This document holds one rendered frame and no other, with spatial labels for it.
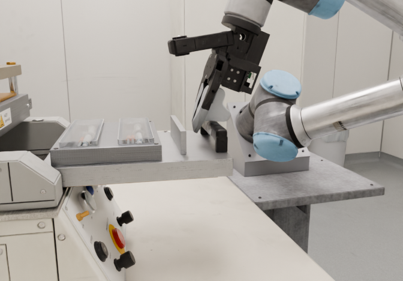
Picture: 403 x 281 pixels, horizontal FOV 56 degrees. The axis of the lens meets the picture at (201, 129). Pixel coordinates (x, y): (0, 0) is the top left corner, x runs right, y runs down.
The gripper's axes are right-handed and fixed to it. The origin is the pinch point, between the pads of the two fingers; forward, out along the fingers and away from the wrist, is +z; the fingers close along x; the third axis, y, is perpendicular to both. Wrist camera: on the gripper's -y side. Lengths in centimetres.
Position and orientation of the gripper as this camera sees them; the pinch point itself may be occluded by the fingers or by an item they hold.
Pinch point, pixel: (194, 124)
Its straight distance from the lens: 69.0
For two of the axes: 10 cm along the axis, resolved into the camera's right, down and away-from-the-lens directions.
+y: 9.2, 3.0, 2.5
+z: -3.4, 9.3, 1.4
